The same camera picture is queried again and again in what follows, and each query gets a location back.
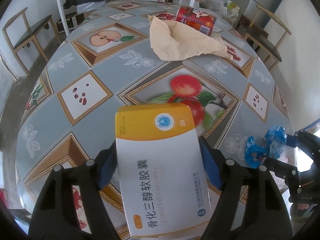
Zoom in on wooden chair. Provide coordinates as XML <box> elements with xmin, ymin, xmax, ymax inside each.
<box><xmin>244</xmin><ymin>3</ymin><xmax>292</xmax><ymax>70</ymax></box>
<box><xmin>2</xmin><ymin>7</ymin><xmax>62</xmax><ymax>76</ymax></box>

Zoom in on white plastic bag pile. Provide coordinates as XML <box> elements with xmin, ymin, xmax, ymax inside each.
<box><xmin>202</xmin><ymin>0</ymin><xmax>240</xmax><ymax>22</ymax></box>

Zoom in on wooden chair right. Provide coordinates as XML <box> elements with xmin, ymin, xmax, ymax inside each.
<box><xmin>244</xmin><ymin>3</ymin><xmax>292</xmax><ymax>70</ymax></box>

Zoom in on yellow white medicine box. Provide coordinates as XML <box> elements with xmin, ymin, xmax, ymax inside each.
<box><xmin>115</xmin><ymin>103</ymin><xmax>212</xmax><ymax>239</ymax></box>

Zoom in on blue plastic wrapper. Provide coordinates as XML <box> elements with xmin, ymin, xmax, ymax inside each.
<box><xmin>245</xmin><ymin>126</ymin><xmax>287</xmax><ymax>168</ymax></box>

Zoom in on wooden chair left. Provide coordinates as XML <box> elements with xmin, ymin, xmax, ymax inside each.
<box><xmin>2</xmin><ymin>7</ymin><xmax>62</xmax><ymax>76</ymax></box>

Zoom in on patterned fruit tablecloth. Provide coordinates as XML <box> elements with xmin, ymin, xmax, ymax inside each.
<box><xmin>17</xmin><ymin>0</ymin><xmax>289</xmax><ymax>239</ymax></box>

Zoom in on brown paper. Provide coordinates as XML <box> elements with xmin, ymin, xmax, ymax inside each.
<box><xmin>148</xmin><ymin>16</ymin><xmax>233</xmax><ymax>61</ymax></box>

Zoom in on red drink can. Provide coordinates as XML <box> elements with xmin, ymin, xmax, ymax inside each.
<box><xmin>176</xmin><ymin>6</ymin><xmax>216</xmax><ymax>36</ymax></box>

